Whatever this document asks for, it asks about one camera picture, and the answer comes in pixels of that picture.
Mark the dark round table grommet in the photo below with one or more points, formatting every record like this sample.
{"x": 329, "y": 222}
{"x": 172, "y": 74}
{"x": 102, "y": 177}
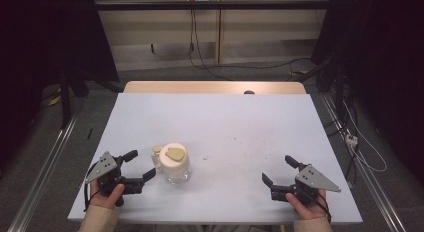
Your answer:
{"x": 249, "y": 92}

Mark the small black floor item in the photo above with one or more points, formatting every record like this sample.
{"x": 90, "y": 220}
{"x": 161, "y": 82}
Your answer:
{"x": 89, "y": 133}

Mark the wooden table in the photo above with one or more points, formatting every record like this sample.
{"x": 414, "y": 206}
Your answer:
{"x": 200, "y": 87}

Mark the person's right hand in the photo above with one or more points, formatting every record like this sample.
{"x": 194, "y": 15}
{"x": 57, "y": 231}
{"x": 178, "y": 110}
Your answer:
{"x": 310, "y": 212}

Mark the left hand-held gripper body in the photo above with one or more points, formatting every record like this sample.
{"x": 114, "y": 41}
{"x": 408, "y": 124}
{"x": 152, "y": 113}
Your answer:
{"x": 101, "y": 168}

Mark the black curtain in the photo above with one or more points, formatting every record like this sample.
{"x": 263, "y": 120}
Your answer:
{"x": 383, "y": 58}
{"x": 50, "y": 42}

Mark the glass cup with cream lid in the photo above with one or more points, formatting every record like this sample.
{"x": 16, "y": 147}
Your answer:
{"x": 175, "y": 163}

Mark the metal floor rail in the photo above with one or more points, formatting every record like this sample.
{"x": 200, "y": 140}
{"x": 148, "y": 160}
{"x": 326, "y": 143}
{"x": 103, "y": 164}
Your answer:
{"x": 43, "y": 172}
{"x": 370, "y": 178}

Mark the white board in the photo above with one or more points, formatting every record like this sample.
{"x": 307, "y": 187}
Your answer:
{"x": 226, "y": 125}

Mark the person's left hand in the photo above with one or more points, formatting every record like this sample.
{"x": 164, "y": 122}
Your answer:
{"x": 105, "y": 199}

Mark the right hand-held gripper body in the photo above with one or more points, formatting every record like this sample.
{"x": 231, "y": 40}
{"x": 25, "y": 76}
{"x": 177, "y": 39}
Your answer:
{"x": 313, "y": 180}

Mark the black horizontal bar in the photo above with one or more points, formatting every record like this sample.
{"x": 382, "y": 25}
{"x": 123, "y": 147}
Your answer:
{"x": 213, "y": 5}

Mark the wooden wall post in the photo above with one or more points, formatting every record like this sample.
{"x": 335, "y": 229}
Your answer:
{"x": 219, "y": 32}

